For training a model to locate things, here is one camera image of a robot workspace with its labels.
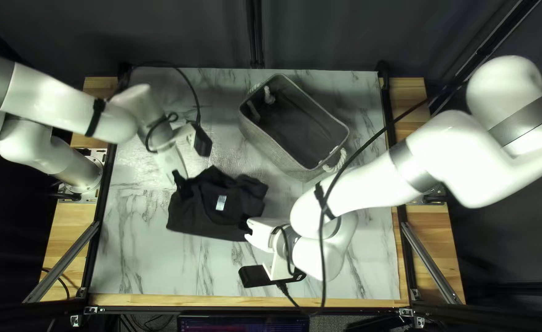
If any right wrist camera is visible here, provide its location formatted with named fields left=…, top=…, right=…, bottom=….
left=238, top=265, right=307, bottom=289

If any grey fabric basket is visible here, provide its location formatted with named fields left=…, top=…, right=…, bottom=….
left=238, top=73, right=350, bottom=182

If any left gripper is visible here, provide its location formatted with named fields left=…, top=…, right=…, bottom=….
left=153, top=138, right=193, bottom=200

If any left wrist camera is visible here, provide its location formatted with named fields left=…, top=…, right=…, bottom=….
left=192, top=124, right=213, bottom=158

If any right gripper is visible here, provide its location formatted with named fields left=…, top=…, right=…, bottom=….
left=244, top=217, right=291, bottom=252

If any black frame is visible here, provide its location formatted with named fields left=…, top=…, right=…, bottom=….
left=22, top=0, right=542, bottom=330

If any black sweatshirt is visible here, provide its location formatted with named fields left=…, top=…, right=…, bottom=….
left=166, top=165, right=270, bottom=243

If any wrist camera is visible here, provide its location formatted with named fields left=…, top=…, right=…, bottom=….
left=192, top=124, right=213, bottom=158
left=238, top=265, right=307, bottom=289

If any laptop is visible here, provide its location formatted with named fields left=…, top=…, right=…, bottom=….
left=177, top=315, right=310, bottom=332

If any black cable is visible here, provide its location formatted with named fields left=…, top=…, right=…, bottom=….
left=276, top=92, right=465, bottom=317
left=123, top=62, right=202, bottom=154

